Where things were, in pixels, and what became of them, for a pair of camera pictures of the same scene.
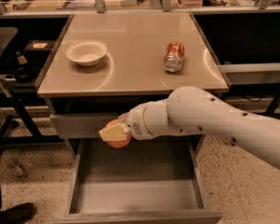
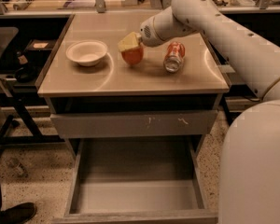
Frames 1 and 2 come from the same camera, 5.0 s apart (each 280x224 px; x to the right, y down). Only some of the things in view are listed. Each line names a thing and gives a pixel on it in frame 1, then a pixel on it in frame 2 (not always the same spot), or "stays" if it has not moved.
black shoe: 17,215 stays
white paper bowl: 88,53 stays
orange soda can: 173,61 stays
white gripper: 135,122 → 148,33
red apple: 117,144 → 133,55
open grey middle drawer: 148,181 stays
